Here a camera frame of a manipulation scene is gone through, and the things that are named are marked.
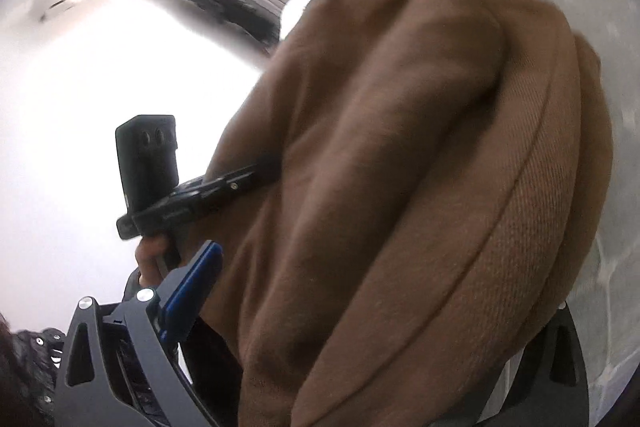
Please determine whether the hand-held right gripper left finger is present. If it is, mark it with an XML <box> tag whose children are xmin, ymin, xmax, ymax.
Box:
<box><xmin>52</xmin><ymin>241</ymin><xmax>223</xmax><ymax>427</ymax></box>

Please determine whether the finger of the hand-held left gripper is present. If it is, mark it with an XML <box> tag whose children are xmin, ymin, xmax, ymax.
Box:
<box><xmin>220</xmin><ymin>153</ymin><xmax>282</xmax><ymax>205</ymax></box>

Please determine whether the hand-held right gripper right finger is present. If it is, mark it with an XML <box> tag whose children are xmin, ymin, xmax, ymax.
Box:
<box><xmin>480</xmin><ymin>302</ymin><xmax>591</xmax><ymax>427</ymax></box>

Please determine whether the brown knit sweater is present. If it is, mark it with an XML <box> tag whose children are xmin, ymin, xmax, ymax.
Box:
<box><xmin>197</xmin><ymin>0</ymin><xmax>616</xmax><ymax>427</ymax></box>

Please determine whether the person's left hand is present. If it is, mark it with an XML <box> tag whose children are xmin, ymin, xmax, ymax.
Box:
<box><xmin>135</xmin><ymin>234</ymin><xmax>173</xmax><ymax>288</ymax></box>

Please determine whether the black garment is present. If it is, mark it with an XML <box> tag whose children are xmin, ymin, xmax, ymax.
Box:
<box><xmin>177</xmin><ymin>0</ymin><xmax>281</xmax><ymax>52</ymax></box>

